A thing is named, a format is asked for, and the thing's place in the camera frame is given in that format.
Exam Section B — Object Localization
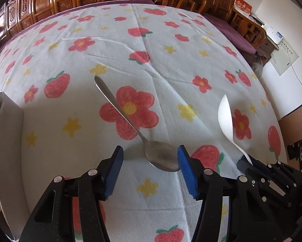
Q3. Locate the red box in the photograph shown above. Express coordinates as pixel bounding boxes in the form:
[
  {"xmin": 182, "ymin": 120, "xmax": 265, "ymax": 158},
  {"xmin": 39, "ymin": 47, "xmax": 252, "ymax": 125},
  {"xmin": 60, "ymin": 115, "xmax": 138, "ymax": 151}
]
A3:
[{"xmin": 233, "ymin": 0, "xmax": 251, "ymax": 16}]

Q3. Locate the steel spoon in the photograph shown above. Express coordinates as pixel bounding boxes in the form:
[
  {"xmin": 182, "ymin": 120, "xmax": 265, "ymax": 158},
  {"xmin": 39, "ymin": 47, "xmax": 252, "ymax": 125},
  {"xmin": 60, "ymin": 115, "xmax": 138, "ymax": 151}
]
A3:
[{"xmin": 94, "ymin": 76, "xmax": 181, "ymax": 172}]

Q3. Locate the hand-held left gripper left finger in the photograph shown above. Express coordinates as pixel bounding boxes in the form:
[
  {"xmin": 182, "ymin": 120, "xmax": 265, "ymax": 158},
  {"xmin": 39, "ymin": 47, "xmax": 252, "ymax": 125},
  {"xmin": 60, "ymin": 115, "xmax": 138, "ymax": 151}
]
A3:
[{"xmin": 20, "ymin": 145, "xmax": 124, "ymax": 242}]

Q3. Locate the purple seat cushion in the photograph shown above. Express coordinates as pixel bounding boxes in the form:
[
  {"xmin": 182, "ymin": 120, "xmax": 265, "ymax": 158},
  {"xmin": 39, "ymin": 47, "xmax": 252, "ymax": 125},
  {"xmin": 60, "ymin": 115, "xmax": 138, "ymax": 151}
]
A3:
[{"xmin": 204, "ymin": 14, "xmax": 256, "ymax": 54}]

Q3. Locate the white cable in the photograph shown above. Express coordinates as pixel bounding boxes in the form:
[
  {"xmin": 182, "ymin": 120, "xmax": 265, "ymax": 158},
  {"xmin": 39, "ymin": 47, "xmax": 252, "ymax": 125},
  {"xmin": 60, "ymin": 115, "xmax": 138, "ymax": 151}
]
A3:
[{"xmin": 290, "ymin": 65, "xmax": 302, "ymax": 94}]

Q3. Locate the wooden side table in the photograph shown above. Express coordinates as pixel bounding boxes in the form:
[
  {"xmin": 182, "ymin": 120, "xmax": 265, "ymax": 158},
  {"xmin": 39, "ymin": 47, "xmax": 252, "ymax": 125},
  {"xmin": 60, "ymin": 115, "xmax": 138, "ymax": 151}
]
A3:
[{"xmin": 256, "ymin": 39, "xmax": 279, "ymax": 64}]

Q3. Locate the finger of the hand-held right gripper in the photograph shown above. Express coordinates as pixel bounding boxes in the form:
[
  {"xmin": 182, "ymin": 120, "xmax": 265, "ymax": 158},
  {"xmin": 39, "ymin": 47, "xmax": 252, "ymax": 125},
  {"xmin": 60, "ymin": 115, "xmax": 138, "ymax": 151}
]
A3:
[
  {"xmin": 252, "ymin": 156, "xmax": 271, "ymax": 180},
  {"xmin": 236, "ymin": 156, "xmax": 254, "ymax": 176}
]

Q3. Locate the wooden armchair with purple cushion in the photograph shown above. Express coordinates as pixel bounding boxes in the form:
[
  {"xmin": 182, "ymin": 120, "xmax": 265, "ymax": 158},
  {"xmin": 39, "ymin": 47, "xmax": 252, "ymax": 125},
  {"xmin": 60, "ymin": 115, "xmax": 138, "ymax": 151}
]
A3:
[{"xmin": 229, "ymin": 7, "xmax": 267, "ymax": 49}]

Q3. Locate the silver metal tray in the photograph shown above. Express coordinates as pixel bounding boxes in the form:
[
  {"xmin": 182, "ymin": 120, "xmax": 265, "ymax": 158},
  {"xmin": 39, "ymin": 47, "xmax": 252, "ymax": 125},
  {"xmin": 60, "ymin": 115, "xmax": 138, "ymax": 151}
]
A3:
[{"xmin": 0, "ymin": 91, "xmax": 24, "ymax": 241}]

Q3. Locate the white wall chart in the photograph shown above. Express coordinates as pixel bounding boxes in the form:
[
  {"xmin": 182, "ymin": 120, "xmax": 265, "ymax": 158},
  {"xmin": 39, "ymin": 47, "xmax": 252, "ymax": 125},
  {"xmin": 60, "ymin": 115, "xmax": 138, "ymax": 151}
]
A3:
[{"xmin": 270, "ymin": 37, "xmax": 299, "ymax": 76}]

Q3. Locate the grey round object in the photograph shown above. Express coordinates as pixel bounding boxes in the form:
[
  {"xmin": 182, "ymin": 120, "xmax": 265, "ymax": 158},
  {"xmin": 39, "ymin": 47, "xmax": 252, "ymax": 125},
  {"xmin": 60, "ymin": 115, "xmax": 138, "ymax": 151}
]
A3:
[{"xmin": 250, "ymin": 57, "xmax": 264, "ymax": 79}]

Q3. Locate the floral printed tablecloth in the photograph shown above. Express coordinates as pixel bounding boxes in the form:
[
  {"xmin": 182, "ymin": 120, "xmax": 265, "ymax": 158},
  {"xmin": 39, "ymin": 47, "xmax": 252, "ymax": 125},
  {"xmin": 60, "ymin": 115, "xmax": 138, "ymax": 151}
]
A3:
[{"xmin": 0, "ymin": 0, "xmax": 285, "ymax": 242}]

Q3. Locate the white device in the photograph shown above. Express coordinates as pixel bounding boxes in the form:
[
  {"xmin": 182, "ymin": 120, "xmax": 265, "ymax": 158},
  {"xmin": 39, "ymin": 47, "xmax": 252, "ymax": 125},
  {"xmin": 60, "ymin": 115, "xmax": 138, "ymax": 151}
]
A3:
[{"xmin": 265, "ymin": 26, "xmax": 284, "ymax": 44}]

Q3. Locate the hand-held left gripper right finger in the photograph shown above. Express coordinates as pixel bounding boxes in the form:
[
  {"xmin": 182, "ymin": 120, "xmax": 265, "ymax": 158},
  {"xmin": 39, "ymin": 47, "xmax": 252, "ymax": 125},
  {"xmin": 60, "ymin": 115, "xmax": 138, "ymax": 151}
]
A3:
[{"xmin": 177, "ymin": 145, "xmax": 284, "ymax": 242}]

